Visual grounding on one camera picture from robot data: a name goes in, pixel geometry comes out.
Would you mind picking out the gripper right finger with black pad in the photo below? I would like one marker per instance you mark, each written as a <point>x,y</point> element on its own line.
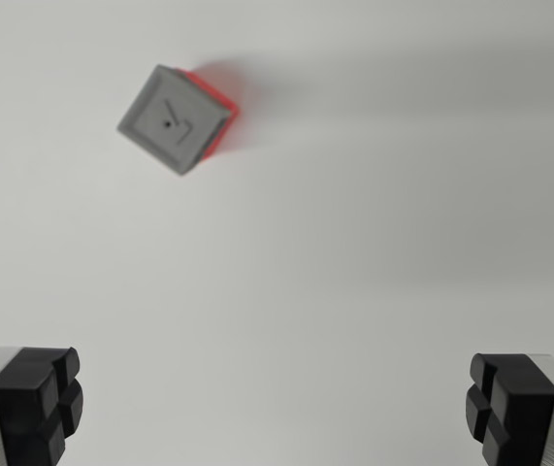
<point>524,412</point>

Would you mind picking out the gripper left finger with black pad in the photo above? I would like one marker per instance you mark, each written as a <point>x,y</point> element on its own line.
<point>19,403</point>

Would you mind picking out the grey embossed silicone cube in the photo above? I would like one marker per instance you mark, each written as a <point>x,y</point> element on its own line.
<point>172,121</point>

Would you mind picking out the red embossed silicone cube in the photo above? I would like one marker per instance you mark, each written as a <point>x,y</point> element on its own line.
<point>220,104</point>

